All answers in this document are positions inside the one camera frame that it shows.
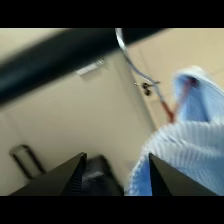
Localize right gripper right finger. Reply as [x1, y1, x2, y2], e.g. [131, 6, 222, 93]
[148, 152, 218, 197]

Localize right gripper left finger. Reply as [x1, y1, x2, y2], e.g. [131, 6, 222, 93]
[9, 152, 88, 197]

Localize light blue striped shirt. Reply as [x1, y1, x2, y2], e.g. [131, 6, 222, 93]
[124, 66, 224, 197]

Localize brown clothes hanger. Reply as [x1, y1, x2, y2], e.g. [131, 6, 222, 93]
[114, 28, 198, 124]

